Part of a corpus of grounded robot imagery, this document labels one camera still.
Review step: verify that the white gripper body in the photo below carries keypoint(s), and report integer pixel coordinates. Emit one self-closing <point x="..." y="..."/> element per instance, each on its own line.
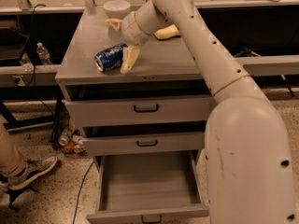
<point x="132" y="30"/>

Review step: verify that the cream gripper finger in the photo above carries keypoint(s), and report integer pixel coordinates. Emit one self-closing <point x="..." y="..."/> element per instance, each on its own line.
<point x="114" y="23"/>
<point x="129" y="57"/>

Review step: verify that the blue pepsi can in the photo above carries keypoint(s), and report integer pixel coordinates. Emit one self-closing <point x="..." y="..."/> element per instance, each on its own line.
<point x="110" y="58"/>

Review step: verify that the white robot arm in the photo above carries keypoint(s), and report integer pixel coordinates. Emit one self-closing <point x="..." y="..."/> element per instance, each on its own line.
<point x="248" y="157"/>

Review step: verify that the grey drawer cabinet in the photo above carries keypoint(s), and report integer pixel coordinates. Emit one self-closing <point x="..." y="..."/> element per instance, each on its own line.
<point x="164" y="69"/>

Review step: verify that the grey top drawer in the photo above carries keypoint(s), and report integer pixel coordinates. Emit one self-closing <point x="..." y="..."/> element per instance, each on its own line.
<point x="121" y="111"/>

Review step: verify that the grey drawer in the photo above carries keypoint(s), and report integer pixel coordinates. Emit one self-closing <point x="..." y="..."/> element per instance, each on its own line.
<point x="121" y="111"/>
<point x="127" y="144"/>
<point x="162" y="184"/>

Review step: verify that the grey middle drawer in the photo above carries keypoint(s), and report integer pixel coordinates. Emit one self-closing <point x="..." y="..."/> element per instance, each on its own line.
<point x="127" y="144"/>

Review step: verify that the grey bottom drawer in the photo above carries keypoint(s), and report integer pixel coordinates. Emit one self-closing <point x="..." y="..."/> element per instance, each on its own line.
<point x="162" y="184"/>

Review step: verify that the white bowl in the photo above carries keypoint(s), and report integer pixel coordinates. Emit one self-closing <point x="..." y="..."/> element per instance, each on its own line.
<point x="117" y="9"/>

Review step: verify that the yellow sponge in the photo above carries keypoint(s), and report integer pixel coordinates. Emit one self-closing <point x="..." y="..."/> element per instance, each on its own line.
<point x="168" y="32"/>

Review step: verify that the clear water bottle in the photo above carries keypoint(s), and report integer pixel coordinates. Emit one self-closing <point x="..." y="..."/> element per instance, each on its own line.
<point x="43" y="54"/>

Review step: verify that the black desk left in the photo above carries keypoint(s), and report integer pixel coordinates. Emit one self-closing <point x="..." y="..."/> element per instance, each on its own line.
<point x="17" y="84"/>

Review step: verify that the pile of floor clutter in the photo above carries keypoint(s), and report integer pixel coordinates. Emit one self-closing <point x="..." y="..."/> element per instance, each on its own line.
<point x="71" y="142"/>

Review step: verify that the grey sneaker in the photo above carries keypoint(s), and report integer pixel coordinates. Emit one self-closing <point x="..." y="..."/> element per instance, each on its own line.
<point x="32" y="171"/>

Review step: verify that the person leg khaki trousers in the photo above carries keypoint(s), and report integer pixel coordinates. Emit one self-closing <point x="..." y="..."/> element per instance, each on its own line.
<point x="12" y="162"/>

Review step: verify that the black chair base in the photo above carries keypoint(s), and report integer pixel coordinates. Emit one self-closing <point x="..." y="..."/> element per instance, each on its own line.
<point x="14" y="194"/>

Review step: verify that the black handle top drawer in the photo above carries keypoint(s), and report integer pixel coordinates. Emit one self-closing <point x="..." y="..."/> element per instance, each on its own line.
<point x="146" y="109"/>

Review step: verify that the black handle drawer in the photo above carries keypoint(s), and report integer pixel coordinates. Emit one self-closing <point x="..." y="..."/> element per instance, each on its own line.
<point x="151" y="219"/>
<point x="146" y="109"/>
<point x="147" y="144"/>

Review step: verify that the black handle middle drawer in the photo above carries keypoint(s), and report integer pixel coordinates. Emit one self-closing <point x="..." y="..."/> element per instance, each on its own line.
<point x="147" y="144"/>

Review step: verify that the black handle bottom drawer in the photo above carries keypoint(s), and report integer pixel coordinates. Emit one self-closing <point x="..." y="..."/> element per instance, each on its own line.
<point x="151" y="219"/>

